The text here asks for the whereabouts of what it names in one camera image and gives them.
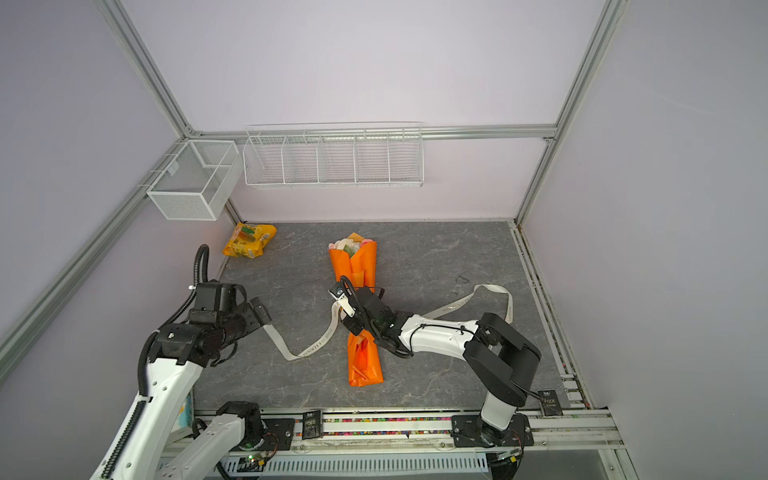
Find cream printed ribbon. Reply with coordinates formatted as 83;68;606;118
261;284;514;361

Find orange wrapping paper sheet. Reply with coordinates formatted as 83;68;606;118
328;233;384;387

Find cream fake rose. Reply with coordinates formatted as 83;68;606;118
333;238;361;256

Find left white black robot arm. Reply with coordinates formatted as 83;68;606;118
91;299;271;479

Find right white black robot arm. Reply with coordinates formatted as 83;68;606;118
329;282;541;432

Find yellow snack bag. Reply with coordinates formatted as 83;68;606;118
222;223;277;259

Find colourful tissue pack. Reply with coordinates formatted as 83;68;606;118
172;393;194;432

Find white mesh box basket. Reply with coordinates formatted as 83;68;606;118
148;140;243;221

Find black labelled box right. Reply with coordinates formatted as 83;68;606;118
537;389;563;417

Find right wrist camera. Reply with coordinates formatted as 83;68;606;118
329;282;356;317

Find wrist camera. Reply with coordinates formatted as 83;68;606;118
329;282;356;317
193;281;247;312

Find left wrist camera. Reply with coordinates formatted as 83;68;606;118
193;281;247;312

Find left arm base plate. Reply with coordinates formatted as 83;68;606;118
230;418;296;453

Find black box on rail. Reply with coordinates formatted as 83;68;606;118
302;409;324;441

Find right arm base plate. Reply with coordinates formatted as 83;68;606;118
450;413;534;448

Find white wire shelf basket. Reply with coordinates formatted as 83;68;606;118
242;122;425;187

